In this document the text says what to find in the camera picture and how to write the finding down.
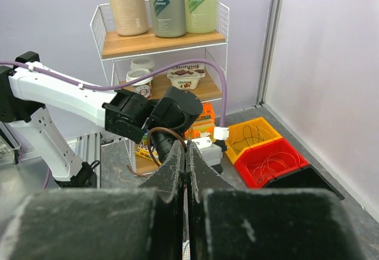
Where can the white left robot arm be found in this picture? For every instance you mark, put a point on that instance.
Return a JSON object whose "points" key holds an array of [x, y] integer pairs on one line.
{"points": [[28, 88]]}

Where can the black parts bin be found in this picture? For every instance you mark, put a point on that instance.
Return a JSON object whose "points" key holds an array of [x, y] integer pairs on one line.
{"points": [[305, 177]]}

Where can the orange snack box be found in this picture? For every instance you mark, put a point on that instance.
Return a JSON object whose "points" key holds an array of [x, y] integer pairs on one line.
{"points": [[204, 125]]}

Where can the yellow parts bin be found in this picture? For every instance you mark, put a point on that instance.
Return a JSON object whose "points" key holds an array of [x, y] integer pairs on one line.
{"points": [[247, 135]]}

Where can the yellow snack packet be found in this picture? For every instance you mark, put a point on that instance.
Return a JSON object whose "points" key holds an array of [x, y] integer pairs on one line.
{"points": [[141, 149]]}

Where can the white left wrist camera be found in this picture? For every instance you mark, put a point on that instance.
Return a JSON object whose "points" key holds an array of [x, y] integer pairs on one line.
{"points": [[212, 151]]}

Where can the white wire wooden shelf rack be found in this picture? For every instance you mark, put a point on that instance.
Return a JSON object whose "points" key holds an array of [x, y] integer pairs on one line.
{"points": [[115, 53]]}

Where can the white yogurt cup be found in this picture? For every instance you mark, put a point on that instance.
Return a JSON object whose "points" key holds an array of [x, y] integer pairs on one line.
{"points": [[186, 76]]}

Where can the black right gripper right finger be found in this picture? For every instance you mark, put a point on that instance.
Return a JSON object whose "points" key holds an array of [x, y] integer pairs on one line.
{"points": [[202, 182]]}

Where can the grey-green pump bottle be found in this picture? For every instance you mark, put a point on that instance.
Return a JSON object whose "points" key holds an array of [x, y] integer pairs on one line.
{"points": [[168, 18]]}

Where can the white paper cup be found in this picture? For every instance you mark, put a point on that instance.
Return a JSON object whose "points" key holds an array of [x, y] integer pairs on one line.
{"points": [[143, 87]]}

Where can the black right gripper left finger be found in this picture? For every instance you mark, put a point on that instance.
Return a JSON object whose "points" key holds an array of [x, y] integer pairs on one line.
{"points": [[166, 207]]}

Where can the beige pump bottle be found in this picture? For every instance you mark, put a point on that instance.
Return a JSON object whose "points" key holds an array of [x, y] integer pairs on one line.
{"points": [[130, 17]]}

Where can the light green pump bottle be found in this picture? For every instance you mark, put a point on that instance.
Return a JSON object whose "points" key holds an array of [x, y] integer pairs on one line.
{"points": [[201, 16]]}

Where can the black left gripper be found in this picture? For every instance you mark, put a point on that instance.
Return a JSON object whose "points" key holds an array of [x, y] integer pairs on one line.
{"points": [[163, 142]]}

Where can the red parts bin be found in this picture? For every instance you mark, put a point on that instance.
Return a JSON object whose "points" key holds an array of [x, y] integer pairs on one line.
{"points": [[259, 165]]}

